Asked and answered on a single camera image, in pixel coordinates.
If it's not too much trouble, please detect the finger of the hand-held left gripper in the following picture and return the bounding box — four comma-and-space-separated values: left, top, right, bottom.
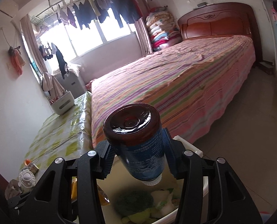
7, 192, 36, 213

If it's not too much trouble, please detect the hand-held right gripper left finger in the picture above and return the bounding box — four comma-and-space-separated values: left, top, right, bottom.
24, 142, 117, 224

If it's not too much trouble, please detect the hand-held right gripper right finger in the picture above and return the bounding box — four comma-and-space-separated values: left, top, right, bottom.
162, 128, 263, 224

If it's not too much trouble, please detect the clear plastic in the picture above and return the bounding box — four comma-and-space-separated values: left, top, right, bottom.
5, 179, 22, 200

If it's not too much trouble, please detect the cream plastic bin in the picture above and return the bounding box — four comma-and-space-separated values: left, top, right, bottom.
70, 135, 209, 224

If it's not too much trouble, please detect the brown bottle with blue label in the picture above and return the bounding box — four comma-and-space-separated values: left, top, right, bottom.
103, 103, 168, 186

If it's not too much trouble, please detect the green and white plush toy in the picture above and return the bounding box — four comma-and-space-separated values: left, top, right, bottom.
114, 189, 178, 224

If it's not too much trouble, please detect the table with green checked cover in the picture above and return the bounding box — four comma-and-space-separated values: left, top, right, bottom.
19, 91, 93, 171

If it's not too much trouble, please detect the bed with striped sheet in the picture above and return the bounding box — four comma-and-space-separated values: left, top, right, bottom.
89, 35, 256, 150

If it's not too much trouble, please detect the white storage box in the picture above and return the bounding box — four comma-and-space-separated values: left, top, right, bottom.
48, 91, 75, 115

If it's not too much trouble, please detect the white cabinet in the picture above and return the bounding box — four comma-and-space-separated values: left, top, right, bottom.
53, 71, 86, 98

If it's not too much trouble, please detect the hanging black garment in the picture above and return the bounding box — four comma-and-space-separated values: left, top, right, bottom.
55, 43, 68, 80

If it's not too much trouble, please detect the pink straight curtain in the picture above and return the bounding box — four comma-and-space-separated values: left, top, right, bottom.
135, 17, 153, 55

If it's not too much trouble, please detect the stack of folded quilts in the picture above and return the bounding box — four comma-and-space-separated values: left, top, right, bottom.
145, 6, 182, 52

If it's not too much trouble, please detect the small laundry hanger with socks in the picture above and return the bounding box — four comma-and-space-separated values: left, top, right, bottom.
39, 42, 58, 61

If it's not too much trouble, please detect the wooden headboard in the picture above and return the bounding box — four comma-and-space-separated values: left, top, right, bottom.
177, 2, 263, 62

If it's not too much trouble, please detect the pink tied-back curtain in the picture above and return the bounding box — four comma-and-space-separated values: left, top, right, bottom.
20, 14, 65, 101

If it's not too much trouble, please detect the row of hanging clothes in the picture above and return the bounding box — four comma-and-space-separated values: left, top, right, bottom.
56, 0, 144, 31

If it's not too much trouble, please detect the white air conditioner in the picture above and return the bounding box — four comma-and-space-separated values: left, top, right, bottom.
0, 0, 21, 19

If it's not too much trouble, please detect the orange cloth on wall hook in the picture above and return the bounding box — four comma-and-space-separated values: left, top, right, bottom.
8, 46, 26, 75

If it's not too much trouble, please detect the wire shelf basket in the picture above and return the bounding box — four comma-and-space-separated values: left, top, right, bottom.
31, 14, 53, 26

